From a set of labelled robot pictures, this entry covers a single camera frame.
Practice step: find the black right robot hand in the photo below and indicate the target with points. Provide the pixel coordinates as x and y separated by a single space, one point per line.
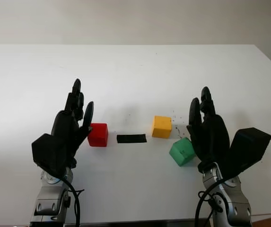
212 134

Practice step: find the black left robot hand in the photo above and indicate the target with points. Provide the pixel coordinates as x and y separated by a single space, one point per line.
64 125

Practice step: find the green wooden block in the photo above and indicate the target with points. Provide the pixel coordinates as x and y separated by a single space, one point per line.
182 152

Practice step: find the red wooden block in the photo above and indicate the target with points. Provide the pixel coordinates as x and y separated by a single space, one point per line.
98 136

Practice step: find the yellow wooden block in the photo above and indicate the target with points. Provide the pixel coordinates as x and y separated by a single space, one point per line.
161 126

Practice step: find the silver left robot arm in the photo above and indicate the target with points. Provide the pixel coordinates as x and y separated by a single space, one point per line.
47 196

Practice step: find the black tape strip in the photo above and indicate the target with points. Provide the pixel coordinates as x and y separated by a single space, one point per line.
131 138

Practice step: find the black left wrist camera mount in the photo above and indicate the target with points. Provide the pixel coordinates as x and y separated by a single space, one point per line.
47 151

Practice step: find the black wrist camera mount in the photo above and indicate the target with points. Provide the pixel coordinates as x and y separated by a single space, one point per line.
47 151
248 149

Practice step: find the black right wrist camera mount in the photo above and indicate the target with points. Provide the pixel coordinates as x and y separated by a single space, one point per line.
248 149

